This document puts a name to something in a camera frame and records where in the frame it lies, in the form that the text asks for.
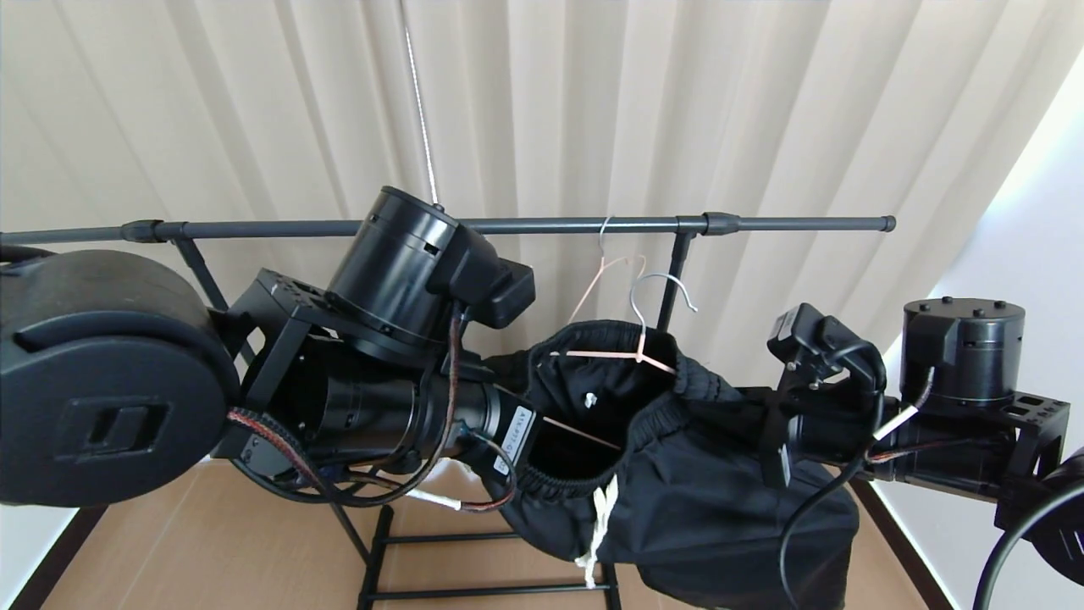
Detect black cable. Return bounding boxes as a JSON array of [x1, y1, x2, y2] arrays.
[[227, 424, 475, 511], [777, 339, 1084, 610]]

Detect black shorts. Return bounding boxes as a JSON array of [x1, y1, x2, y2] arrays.
[[483, 319, 860, 610]]

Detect beige curtain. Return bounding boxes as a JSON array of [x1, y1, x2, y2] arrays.
[[0, 0, 1084, 475]]

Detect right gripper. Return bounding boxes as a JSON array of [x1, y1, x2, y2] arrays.
[[758, 385, 1017, 492]]

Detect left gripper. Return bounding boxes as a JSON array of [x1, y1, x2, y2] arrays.
[[292, 360, 539, 480]]

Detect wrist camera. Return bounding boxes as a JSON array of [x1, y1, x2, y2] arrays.
[[766, 303, 888, 399], [457, 246, 536, 330]]

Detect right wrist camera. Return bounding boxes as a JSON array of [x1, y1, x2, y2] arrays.
[[766, 303, 888, 399]]

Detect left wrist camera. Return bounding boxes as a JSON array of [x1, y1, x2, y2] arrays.
[[457, 246, 536, 330]]

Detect pink clothes hanger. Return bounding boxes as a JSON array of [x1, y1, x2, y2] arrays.
[[542, 271, 700, 452], [566, 215, 650, 327]]

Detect black clothes rack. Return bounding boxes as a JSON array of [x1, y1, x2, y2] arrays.
[[0, 212, 897, 610]]

